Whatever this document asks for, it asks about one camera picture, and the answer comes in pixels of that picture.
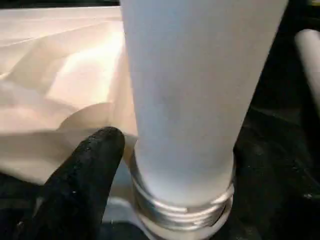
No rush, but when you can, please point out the black mat cover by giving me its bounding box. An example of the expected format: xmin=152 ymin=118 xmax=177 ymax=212
xmin=0 ymin=0 xmax=320 ymax=240

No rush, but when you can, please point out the white plastic table leg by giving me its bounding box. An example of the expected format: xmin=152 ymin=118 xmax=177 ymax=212
xmin=293 ymin=28 xmax=320 ymax=113
xmin=119 ymin=0 xmax=287 ymax=230

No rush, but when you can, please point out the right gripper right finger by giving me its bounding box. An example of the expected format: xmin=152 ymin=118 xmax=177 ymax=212
xmin=232 ymin=141 xmax=320 ymax=240

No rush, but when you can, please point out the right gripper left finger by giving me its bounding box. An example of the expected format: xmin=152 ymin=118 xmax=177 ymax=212
xmin=14 ymin=126 xmax=126 ymax=240

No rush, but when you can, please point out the white plastic table top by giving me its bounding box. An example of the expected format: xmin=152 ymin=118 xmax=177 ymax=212
xmin=0 ymin=6 xmax=233 ymax=240

